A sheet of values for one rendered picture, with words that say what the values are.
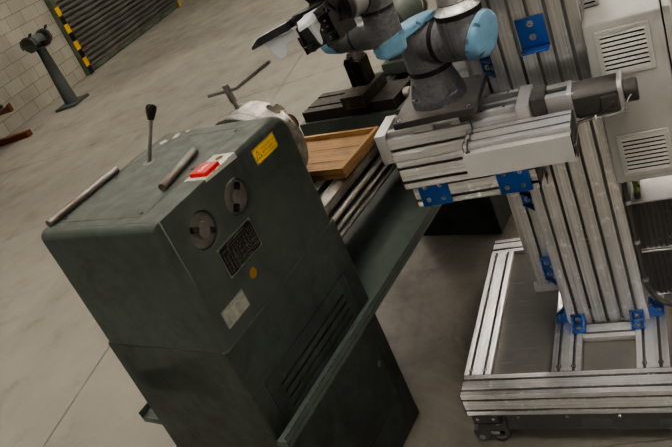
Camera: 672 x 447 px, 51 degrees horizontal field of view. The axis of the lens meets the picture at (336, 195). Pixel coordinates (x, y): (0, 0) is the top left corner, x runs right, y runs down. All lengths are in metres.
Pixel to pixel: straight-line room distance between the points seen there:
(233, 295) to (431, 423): 1.06
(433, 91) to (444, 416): 1.26
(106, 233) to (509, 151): 1.00
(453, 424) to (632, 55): 1.38
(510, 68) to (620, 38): 0.29
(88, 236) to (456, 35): 1.03
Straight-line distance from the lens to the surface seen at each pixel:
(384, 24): 1.54
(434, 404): 2.71
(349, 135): 2.69
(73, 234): 1.93
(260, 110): 2.26
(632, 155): 2.06
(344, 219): 2.43
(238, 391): 1.95
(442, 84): 1.86
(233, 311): 1.85
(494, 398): 2.34
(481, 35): 1.75
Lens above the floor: 1.84
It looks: 25 degrees down
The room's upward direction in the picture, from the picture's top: 23 degrees counter-clockwise
